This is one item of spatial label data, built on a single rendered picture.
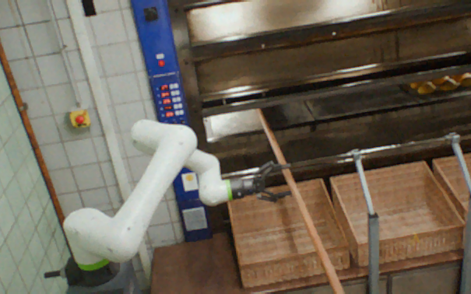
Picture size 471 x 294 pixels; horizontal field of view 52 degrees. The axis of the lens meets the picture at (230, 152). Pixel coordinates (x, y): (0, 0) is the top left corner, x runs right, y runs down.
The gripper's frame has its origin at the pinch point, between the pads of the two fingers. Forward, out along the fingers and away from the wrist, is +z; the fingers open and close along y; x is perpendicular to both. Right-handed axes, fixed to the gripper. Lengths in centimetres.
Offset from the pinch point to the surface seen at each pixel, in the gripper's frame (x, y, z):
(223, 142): -55, 3, -25
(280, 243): -34, 61, -3
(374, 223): 6.3, 27.3, 36.1
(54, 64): -56, -54, -100
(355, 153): -16.1, 2.0, 35.3
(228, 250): -38, 61, -32
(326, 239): -30, 60, 22
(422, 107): -53, 2, 85
